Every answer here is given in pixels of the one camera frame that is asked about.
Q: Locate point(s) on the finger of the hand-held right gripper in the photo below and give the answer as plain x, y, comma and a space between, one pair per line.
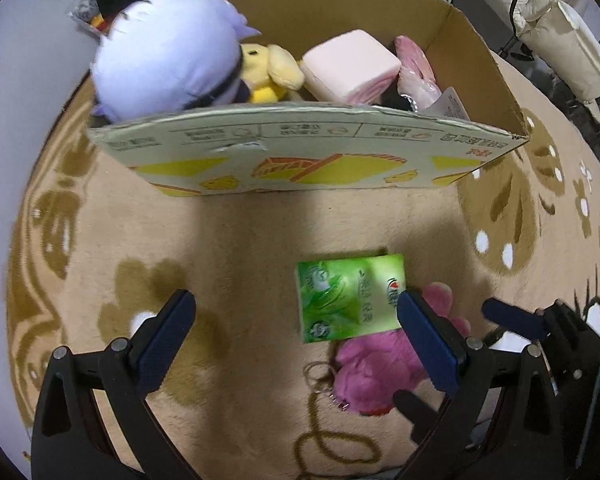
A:
510, 315
417, 412

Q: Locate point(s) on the white-haired plush doll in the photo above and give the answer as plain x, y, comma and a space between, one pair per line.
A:
165, 50

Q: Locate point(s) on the green tissue packet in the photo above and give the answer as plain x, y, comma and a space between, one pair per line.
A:
345, 295

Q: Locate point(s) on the yellow plush toy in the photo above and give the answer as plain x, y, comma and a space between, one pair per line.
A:
270, 67

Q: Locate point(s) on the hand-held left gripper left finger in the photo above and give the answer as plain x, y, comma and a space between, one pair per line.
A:
165, 340

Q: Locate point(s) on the pink pig squishy cube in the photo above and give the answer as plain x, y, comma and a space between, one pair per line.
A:
350, 65

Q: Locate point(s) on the yellow red packet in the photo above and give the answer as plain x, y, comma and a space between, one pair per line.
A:
100, 22

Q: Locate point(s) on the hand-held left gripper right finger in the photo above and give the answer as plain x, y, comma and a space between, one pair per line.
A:
427, 345

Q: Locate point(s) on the pink plush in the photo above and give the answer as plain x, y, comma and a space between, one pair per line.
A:
415, 70

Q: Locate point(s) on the magenta plush bear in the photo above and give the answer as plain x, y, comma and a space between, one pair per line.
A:
375, 365

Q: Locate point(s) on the clear plastic bag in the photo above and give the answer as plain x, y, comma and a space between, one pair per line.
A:
82, 9

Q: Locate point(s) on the printed cardboard box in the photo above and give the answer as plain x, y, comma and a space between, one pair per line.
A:
330, 170

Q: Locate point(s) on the beige flower printed blanket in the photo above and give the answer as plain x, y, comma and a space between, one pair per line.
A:
230, 230

